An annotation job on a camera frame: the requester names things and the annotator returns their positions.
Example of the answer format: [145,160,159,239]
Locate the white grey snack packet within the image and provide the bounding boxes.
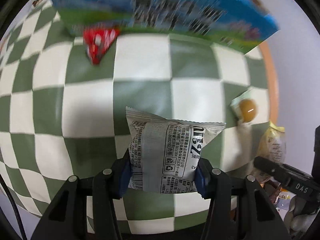
[126,107,225,194]

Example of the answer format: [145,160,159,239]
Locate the small red snack packet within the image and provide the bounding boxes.
[83,26,120,65]

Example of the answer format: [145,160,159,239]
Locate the clear bag with yellow snack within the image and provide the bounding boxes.
[250,121,286,184]

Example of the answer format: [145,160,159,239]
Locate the yellow egg snack packet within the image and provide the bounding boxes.
[230,89,258,124]

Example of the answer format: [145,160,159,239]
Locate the green white checkered blanket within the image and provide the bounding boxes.
[1,0,273,216]

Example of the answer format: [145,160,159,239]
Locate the cardboard box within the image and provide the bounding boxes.
[51,0,278,53]

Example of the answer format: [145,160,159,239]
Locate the bear print pillow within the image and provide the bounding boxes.
[32,0,43,8]

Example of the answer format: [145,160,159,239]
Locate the black cable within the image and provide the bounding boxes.
[0,174,28,240]

